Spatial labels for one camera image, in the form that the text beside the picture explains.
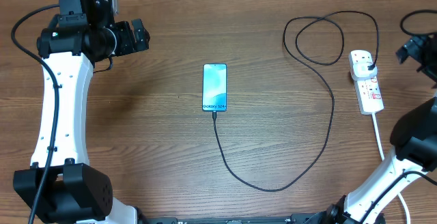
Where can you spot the blue Galaxy smartphone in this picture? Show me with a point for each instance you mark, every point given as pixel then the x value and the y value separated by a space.
pixel 214 91

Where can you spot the white charger plug adapter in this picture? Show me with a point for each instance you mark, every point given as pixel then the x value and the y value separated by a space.
pixel 361 71

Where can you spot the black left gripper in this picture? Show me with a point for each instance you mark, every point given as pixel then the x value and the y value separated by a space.
pixel 128 43

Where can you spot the white power strip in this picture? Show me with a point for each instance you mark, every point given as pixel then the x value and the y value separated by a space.
pixel 367 92

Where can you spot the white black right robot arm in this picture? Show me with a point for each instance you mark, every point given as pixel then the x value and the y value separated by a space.
pixel 412 156

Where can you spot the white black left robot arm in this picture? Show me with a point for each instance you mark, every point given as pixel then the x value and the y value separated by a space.
pixel 60 186

